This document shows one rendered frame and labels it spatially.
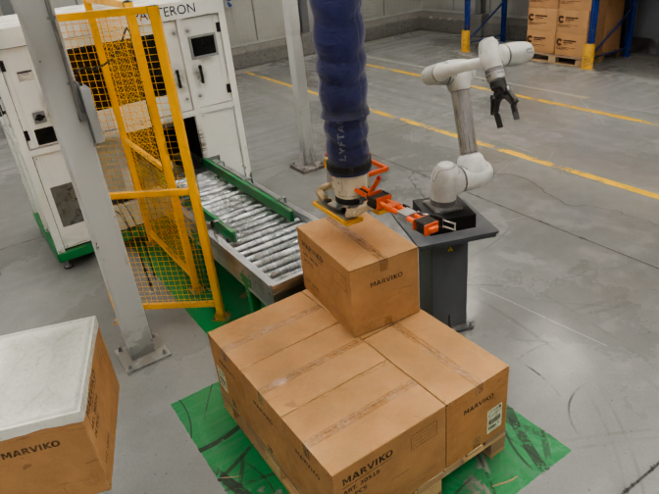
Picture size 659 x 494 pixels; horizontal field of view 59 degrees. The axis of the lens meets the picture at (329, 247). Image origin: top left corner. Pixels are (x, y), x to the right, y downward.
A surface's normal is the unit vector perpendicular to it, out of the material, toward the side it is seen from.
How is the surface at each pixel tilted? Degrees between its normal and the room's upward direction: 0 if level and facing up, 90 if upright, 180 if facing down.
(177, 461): 0
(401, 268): 90
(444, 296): 90
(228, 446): 0
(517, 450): 0
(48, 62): 90
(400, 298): 90
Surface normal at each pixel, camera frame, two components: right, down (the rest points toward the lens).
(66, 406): -0.09, -0.87
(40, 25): 0.56, 0.36
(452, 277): 0.22, 0.45
